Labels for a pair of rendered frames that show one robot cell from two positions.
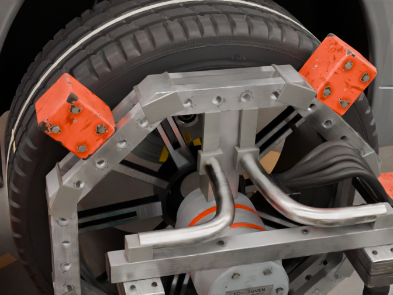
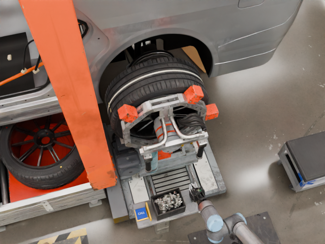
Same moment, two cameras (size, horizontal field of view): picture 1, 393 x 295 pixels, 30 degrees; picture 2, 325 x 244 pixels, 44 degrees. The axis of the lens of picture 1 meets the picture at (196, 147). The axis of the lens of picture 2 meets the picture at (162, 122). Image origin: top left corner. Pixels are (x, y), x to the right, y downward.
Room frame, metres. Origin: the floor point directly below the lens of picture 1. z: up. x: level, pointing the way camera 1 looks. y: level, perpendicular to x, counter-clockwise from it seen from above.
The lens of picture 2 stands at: (-0.28, -0.01, 3.08)
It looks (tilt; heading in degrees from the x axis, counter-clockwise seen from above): 60 degrees down; 359
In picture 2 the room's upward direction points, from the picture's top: 1 degrees clockwise
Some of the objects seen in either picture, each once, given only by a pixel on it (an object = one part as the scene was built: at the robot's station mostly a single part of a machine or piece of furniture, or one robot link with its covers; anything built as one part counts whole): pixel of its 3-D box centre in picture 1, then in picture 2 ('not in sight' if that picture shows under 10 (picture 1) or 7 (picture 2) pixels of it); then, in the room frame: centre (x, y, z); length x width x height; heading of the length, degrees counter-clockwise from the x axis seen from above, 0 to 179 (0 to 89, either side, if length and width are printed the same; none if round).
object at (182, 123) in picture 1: (186, 113); not in sight; (1.36, 0.02, 0.85); 0.06 x 0.02 x 0.06; 106
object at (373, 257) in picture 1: (372, 252); (200, 139); (0.83, -0.26, 0.93); 0.09 x 0.05 x 0.05; 16
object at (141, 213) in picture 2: not in sight; (141, 213); (0.51, 0.11, 0.47); 0.07 x 0.07 x 0.02; 16
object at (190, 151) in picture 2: not in sight; (162, 148); (1.16, -0.04, 0.13); 0.50 x 0.36 x 0.10; 106
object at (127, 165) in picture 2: not in sight; (125, 151); (1.07, 0.26, 0.26); 0.42 x 0.18 x 0.35; 16
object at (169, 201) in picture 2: not in sight; (168, 204); (0.56, -0.07, 0.51); 0.20 x 0.14 x 0.13; 109
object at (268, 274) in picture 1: (228, 251); (167, 133); (0.91, -0.06, 0.85); 0.21 x 0.14 x 0.14; 16
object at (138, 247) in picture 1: (179, 180); (154, 130); (0.83, 0.02, 1.03); 0.19 x 0.18 x 0.11; 16
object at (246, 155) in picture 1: (313, 165); (186, 122); (0.89, -0.17, 1.03); 0.19 x 0.18 x 0.11; 16
